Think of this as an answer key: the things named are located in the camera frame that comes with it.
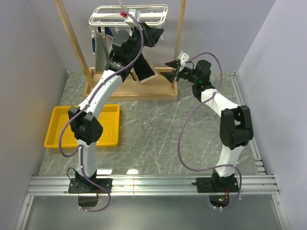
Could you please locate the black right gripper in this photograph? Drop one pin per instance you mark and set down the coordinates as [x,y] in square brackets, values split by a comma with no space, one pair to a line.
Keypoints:
[170,76]

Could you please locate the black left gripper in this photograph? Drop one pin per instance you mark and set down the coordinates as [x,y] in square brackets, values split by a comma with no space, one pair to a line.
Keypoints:
[152,35]

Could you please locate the white plastic clip hanger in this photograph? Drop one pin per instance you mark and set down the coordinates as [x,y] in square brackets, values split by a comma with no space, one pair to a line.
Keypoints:
[154,15]

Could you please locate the black underwear beige waistband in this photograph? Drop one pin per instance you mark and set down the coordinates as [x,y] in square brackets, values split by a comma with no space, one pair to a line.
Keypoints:
[143,69]

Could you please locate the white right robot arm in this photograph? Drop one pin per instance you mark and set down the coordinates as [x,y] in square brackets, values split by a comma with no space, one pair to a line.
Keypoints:
[236,128]

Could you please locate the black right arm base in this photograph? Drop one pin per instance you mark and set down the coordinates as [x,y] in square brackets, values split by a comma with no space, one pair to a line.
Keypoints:
[221,187]

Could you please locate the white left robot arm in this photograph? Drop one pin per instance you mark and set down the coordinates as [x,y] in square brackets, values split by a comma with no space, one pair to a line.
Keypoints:
[84,118]

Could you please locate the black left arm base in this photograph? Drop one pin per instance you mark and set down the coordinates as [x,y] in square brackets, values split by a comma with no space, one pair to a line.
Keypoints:
[88,192]

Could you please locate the blue underwear on hanger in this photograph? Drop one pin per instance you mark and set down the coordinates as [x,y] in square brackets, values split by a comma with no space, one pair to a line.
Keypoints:
[102,39]

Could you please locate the grey striped underwear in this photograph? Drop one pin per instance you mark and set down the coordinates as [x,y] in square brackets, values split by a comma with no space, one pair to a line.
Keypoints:
[101,60]

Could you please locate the wooden drying rack stand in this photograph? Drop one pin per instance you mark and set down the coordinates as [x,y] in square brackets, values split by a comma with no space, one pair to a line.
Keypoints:
[156,89]

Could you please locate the yellow plastic tray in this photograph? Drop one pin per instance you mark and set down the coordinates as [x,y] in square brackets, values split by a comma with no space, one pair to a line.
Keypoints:
[108,118]

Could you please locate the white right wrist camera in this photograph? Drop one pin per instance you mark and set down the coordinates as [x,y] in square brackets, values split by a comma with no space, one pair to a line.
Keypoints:
[183,58]

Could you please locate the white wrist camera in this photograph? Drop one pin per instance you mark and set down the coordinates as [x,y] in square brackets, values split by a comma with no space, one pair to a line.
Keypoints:
[183,58]
[132,17]

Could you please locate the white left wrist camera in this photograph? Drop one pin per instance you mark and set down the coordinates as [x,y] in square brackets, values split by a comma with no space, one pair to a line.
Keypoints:
[132,17]

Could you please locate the aluminium table rail frame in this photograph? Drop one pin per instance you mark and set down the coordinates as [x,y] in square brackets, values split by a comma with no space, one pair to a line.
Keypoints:
[151,190]

